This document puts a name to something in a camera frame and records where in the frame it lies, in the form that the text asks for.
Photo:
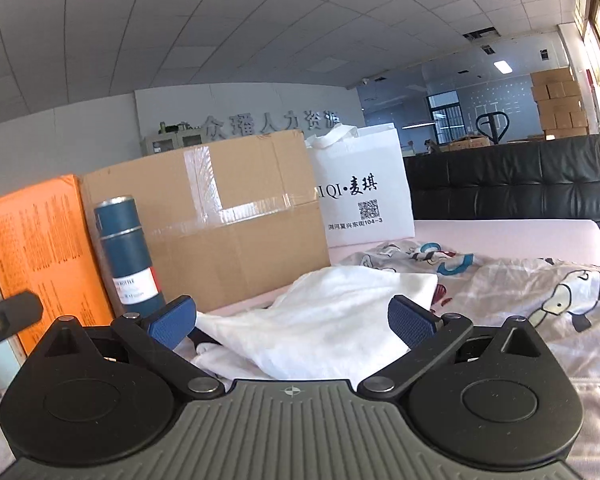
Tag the white tote bag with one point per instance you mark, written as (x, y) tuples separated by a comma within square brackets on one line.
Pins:
[(361, 185)]

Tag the brown cardboard box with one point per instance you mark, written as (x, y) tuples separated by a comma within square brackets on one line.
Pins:
[(224, 222)]

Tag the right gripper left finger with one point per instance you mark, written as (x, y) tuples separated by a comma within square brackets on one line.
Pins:
[(147, 337)]

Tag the orange printed box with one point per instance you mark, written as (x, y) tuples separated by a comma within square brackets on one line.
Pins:
[(45, 247)]

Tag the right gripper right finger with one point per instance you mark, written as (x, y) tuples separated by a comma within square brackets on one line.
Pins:
[(431, 342)]

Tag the black pallet jack handle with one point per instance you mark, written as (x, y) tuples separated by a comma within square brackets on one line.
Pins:
[(493, 126)]

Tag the stacked cardboard boxes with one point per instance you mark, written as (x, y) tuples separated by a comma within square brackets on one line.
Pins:
[(558, 97)]

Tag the black leather sofa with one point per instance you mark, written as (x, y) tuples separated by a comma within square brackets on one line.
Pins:
[(557, 179)]

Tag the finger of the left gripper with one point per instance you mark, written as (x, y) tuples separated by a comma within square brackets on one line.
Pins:
[(18, 313)]

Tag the white t-shirt with print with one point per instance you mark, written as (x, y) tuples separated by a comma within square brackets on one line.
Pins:
[(329, 324)]

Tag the dark blue vacuum bottle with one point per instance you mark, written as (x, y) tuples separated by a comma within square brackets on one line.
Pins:
[(123, 241)]

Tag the grey metal cabinet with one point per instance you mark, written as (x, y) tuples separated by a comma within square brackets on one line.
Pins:
[(172, 137)]

